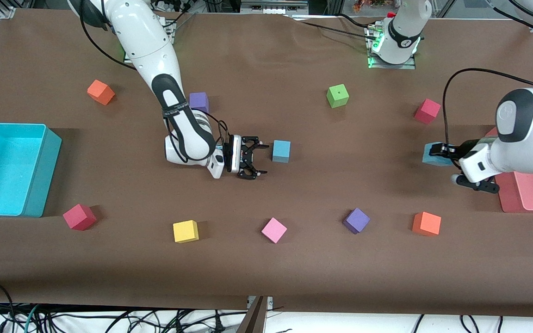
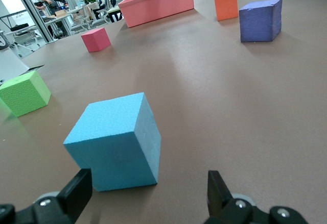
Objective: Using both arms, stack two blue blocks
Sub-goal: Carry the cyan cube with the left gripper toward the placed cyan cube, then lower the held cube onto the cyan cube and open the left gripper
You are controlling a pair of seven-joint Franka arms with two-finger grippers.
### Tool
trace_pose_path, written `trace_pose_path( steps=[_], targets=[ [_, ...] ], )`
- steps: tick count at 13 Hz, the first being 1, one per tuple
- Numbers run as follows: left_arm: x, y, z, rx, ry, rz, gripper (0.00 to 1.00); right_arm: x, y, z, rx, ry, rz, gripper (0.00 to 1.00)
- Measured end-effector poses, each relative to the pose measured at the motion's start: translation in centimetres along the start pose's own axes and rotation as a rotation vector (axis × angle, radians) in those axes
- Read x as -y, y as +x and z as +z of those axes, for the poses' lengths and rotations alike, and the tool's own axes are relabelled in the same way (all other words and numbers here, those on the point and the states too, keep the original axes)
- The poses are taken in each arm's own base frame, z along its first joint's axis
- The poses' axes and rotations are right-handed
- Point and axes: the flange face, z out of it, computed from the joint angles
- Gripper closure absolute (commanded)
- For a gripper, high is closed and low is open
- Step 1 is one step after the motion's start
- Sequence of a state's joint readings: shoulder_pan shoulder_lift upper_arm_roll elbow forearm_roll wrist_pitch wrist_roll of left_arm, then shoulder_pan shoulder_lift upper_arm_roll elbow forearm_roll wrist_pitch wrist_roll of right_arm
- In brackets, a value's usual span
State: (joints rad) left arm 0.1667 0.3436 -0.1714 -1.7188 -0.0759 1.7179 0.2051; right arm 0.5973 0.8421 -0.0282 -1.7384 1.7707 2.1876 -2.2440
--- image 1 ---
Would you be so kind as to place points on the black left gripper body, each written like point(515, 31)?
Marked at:
point(463, 148)

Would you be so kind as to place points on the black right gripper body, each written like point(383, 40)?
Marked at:
point(246, 157)

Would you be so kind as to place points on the light blue foam block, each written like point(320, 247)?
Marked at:
point(281, 151)
point(433, 160)

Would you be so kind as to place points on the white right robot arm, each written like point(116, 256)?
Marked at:
point(151, 46)

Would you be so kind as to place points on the red foam block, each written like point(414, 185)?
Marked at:
point(427, 111)
point(79, 217)

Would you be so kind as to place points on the pink foam block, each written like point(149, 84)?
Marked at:
point(274, 230)

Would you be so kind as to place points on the purple foam block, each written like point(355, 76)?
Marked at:
point(356, 220)
point(200, 101)

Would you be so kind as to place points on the orange foam block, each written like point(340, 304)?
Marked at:
point(101, 92)
point(426, 224)

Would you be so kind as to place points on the yellow foam block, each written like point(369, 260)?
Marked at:
point(185, 231)

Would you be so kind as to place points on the green foam block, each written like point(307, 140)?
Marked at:
point(337, 95)

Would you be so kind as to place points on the brown table cover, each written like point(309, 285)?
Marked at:
point(294, 268)

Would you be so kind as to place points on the aluminium profile bar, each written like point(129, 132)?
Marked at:
point(255, 319)

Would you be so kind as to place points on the cyan plastic bin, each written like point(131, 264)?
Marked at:
point(12, 175)

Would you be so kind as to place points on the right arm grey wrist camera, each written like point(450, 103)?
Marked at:
point(234, 152)

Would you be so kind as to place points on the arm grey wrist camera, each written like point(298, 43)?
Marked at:
point(234, 152)
point(479, 186)

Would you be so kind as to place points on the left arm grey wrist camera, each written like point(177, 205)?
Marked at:
point(479, 186)

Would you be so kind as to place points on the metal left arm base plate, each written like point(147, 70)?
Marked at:
point(391, 66)

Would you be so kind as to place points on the silver table edge bracket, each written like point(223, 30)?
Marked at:
point(269, 301)

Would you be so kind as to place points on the silver metal rail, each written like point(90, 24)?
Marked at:
point(273, 5)

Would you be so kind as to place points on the silver corner bracket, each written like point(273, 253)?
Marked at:
point(7, 12)

